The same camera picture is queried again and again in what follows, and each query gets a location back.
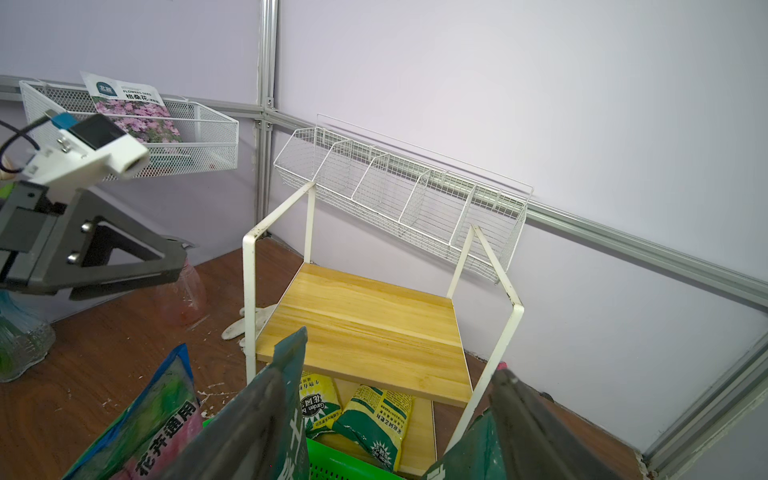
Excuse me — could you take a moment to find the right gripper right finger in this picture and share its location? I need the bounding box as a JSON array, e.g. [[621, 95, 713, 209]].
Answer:
[[490, 369, 619, 479]]

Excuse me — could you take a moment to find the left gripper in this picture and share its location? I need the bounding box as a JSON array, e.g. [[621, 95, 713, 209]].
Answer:
[[1, 181, 187, 301]]

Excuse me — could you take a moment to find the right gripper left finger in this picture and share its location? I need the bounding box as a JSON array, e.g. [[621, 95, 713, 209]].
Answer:
[[158, 367, 287, 479]]

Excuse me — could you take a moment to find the dark green fertilizer bag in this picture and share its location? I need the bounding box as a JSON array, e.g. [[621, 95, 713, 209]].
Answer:
[[267, 327, 310, 479], [422, 408, 506, 480]]

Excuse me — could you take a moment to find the blue green soil bag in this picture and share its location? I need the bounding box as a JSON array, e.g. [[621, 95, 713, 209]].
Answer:
[[64, 344, 203, 479]]

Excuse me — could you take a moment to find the yellow flower fertilizer packet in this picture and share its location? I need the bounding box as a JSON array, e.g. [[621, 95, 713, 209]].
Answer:
[[299, 372, 342, 439]]

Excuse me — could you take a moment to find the yellow green fertilizer packet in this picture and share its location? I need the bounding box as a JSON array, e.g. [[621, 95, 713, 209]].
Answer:
[[332, 385, 415, 473]]

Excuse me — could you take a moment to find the white metal wooden shelf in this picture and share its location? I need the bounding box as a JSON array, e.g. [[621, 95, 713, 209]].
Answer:
[[242, 182, 524, 477]]

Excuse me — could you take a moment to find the green plastic basket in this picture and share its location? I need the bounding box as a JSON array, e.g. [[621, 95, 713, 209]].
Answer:
[[204, 419, 397, 479]]

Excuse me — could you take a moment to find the pink spray bottle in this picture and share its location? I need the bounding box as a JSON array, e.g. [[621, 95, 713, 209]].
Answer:
[[152, 259, 208, 327]]

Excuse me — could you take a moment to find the white mesh side basket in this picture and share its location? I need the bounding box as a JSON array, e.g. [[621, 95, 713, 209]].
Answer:
[[19, 80, 239, 178]]

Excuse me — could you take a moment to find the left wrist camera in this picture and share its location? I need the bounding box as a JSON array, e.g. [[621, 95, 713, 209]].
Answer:
[[22, 111, 150, 203]]

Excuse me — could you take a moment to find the long white wire wall basket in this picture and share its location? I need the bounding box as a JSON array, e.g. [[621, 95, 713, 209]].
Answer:
[[274, 115, 533, 280]]

